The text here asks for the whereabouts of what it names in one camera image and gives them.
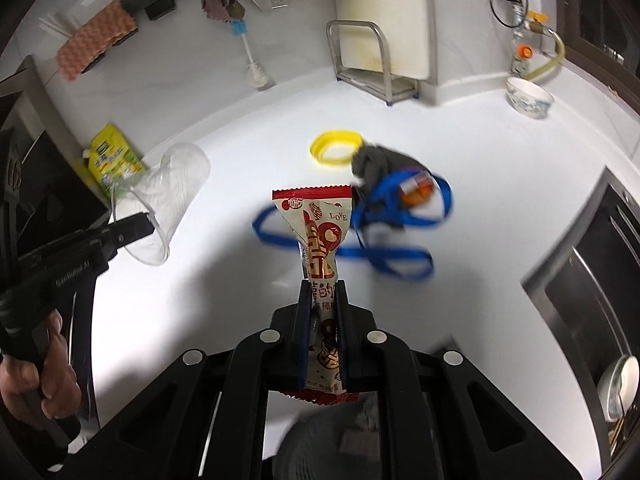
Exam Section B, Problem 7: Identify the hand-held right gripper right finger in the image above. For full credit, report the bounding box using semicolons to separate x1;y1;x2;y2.
336;280;596;480

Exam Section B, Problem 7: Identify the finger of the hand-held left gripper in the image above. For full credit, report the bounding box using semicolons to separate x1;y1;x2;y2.
97;212;156;261

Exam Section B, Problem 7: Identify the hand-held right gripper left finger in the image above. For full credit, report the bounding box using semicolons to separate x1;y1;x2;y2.
65;280;313;480

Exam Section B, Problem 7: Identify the clear plastic cup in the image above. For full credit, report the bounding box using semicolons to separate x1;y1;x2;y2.
111;142;212;266

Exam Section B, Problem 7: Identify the red white snack wrapper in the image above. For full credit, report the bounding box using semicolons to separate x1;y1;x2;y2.
272;185;361;405

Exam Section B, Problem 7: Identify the blue lanyard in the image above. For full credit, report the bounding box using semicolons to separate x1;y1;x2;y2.
252;169;453;281

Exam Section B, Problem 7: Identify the grey perforated trash bin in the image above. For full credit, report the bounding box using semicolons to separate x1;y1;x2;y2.
272;400;396;480

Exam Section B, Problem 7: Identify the small orange packet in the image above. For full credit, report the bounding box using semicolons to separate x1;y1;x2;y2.
400;172;435;208

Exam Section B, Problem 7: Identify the dark grey cloth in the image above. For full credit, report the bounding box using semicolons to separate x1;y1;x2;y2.
351;142;426;201

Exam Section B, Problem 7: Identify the yellow plastic ring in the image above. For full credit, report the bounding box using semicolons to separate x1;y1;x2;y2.
309;130;365;166

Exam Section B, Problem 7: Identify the person's left hand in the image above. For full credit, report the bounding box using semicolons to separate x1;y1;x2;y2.
0;310;83;418

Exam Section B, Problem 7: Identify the yellow green seasoning pouch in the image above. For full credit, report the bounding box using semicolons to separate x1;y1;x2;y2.
82;124;147;200

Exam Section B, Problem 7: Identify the black cooktop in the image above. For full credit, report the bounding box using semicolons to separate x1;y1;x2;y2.
0;125;113;261

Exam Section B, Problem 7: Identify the orange wavy sponge cloth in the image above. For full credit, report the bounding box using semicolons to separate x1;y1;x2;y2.
56;1;138;82

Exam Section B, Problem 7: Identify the blue white bottle brush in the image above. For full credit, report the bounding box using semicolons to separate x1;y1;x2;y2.
229;17;268;91

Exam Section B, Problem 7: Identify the black hook box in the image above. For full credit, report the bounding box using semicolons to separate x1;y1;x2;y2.
144;1;177;22

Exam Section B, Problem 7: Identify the dark kitchen sink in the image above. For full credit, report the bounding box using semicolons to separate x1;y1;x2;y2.
520;165;640;466

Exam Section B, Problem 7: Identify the metal board rack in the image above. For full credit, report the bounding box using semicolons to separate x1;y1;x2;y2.
326;20;421;107

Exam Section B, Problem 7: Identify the white patterned bowl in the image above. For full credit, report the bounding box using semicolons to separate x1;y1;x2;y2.
506;76;556;121

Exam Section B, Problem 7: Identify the white cutting board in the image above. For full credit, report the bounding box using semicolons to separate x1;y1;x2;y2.
334;0;440;83

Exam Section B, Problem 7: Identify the dark framed window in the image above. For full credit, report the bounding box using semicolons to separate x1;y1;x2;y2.
552;0;640;111

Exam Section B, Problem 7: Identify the yellow gas hose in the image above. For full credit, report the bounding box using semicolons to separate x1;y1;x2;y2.
522;25;566;81

